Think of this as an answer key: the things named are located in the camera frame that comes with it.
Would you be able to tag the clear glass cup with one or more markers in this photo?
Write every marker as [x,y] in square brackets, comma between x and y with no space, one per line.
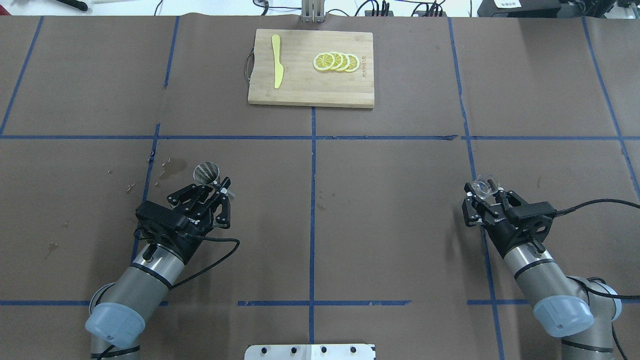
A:
[485,186]

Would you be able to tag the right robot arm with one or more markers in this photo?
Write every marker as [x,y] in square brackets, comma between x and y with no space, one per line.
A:
[580,312]

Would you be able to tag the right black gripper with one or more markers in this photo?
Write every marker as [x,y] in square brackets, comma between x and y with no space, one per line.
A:
[496,220]

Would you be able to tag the lemon slice front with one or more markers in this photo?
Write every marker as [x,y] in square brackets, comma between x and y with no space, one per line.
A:
[323,61]

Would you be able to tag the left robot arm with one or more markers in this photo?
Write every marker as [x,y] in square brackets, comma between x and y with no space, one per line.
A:
[119,311]

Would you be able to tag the aluminium frame post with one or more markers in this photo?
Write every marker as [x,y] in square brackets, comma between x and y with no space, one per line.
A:
[313,11]

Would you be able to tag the lemon slice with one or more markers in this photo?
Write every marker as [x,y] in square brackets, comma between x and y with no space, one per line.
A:
[353,63]
[338,60]
[323,61]
[346,61]

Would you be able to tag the steel jigger measuring cup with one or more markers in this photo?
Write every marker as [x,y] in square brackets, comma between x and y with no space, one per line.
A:
[207,174]

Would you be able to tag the black box on desk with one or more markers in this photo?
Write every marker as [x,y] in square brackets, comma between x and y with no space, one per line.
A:
[519,8]

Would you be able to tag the wooden cutting board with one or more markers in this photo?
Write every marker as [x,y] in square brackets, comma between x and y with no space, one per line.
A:
[302,84]

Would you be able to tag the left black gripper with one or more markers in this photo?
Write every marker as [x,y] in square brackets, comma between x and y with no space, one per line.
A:
[198,223]

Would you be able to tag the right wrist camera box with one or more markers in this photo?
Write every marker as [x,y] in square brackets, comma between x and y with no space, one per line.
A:
[526,212]

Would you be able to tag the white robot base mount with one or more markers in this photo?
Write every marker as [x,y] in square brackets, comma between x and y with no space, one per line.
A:
[340,351]

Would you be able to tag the yellow plastic knife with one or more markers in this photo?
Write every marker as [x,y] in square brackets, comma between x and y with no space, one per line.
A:
[279,69]

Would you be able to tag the black handle tool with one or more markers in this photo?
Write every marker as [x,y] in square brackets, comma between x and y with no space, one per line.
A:
[76,4]

